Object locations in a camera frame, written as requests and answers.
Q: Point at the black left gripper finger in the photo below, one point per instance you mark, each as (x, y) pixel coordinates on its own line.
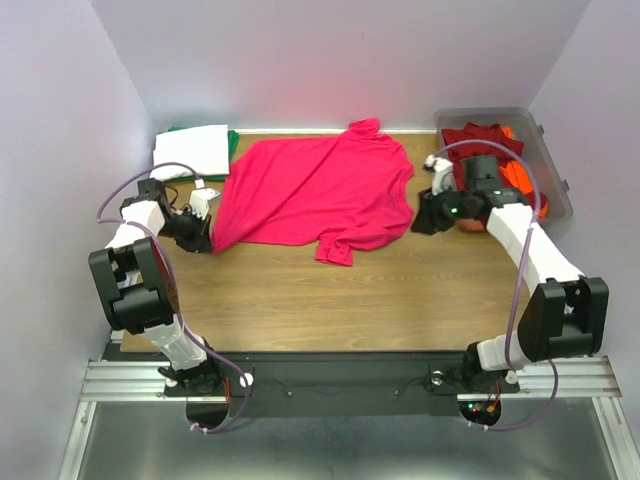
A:
(190, 245)
(204, 236)

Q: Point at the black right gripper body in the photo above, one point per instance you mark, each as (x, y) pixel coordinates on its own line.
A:
(453, 206)

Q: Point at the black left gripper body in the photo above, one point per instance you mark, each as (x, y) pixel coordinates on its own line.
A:
(182, 225)

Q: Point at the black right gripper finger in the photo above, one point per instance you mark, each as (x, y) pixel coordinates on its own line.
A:
(426, 222)
(429, 207)

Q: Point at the pink t shirt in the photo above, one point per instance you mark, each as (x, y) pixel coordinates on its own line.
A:
(345, 193)

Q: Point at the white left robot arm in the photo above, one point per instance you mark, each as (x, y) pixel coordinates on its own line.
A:
(136, 287)

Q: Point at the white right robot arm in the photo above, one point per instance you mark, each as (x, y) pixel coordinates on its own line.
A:
(565, 315)

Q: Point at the dark red t shirt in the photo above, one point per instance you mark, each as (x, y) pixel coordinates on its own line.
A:
(452, 136)

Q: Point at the orange t shirt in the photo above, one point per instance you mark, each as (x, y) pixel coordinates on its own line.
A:
(512, 174)

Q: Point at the folded white t shirt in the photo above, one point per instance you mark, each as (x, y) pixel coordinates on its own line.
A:
(165, 160)

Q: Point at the clear plastic storage bin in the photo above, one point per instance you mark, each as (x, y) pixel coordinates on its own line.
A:
(535, 154)

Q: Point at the folded green t shirt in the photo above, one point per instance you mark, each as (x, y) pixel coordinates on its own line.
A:
(233, 142)

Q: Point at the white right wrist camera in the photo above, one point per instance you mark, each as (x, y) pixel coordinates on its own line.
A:
(441, 170)

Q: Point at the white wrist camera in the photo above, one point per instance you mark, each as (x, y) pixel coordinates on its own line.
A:
(441, 170)
(201, 199)

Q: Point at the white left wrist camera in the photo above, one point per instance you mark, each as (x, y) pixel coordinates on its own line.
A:
(201, 199)

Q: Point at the aluminium mounting rail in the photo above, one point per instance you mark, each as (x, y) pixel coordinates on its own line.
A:
(131, 381)

